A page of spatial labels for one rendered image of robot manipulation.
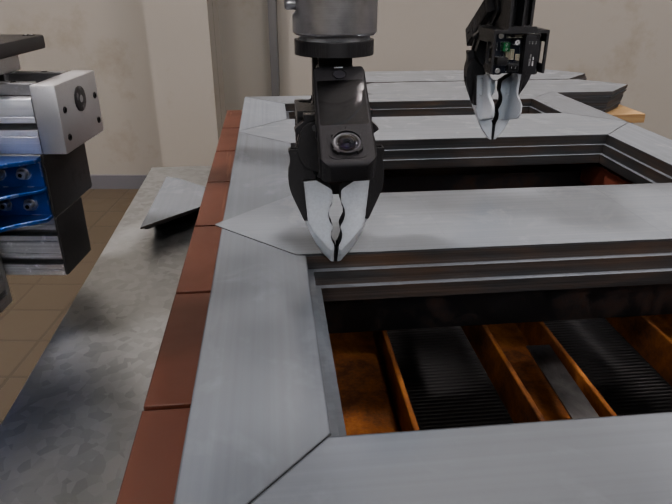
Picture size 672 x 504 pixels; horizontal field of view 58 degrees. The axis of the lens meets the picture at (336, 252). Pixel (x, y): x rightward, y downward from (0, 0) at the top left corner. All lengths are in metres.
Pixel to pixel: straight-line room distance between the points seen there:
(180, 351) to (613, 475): 0.34
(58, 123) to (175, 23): 2.28
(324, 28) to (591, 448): 0.37
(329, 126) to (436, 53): 2.84
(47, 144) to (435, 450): 0.67
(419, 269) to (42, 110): 0.53
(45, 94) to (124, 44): 2.62
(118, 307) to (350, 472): 0.62
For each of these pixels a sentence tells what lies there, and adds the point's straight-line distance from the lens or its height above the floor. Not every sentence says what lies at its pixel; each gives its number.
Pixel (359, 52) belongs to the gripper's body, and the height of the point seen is 1.06.
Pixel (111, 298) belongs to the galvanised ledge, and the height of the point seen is 0.68.
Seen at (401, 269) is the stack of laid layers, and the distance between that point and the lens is 0.63.
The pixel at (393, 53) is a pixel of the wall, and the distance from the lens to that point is 3.30.
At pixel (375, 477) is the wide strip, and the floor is 0.86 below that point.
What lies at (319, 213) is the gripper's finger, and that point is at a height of 0.91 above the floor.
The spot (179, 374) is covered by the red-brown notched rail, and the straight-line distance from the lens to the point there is 0.52.
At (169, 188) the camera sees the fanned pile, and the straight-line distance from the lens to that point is 1.29.
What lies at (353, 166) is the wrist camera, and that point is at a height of 0.99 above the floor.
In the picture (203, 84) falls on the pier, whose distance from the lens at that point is 3.13.
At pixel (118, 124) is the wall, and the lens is 3.57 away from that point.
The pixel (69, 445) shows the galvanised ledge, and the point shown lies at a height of 0.68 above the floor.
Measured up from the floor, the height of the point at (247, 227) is 0.86.
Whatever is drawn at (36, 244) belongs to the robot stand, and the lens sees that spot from 0.95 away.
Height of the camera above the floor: 1.12
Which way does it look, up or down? 25 degrees down
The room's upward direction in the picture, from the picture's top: straight up
